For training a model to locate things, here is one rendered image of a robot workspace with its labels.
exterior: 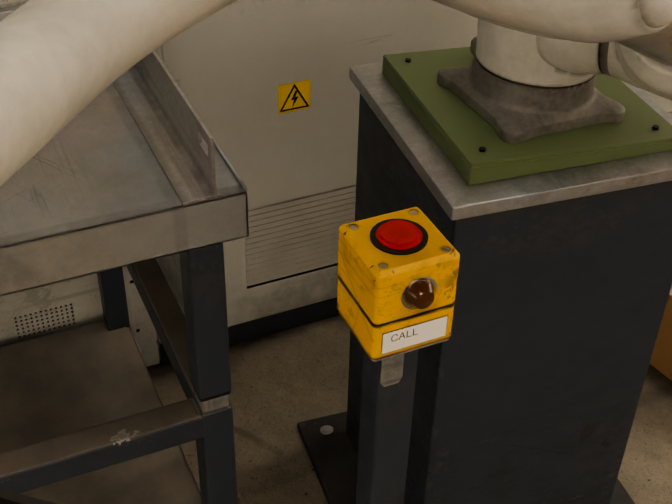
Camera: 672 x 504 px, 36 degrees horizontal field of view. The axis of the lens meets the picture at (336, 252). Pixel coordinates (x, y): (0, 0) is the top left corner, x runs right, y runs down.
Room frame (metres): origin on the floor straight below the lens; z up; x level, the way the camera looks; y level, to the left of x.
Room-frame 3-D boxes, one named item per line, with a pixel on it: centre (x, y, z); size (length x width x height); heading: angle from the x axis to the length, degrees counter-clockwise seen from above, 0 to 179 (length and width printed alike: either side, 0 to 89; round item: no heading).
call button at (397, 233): (0.71, -0.05, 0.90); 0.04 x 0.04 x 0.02
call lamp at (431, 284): (0.67, -0.07, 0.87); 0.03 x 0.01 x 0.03; 115
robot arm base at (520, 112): (1.21, -0.24, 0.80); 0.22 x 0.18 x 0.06; 27
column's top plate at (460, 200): (1.20, -0.24, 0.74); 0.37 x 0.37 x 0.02; 19
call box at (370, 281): (0.71, -0.05, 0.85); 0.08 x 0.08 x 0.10; 25
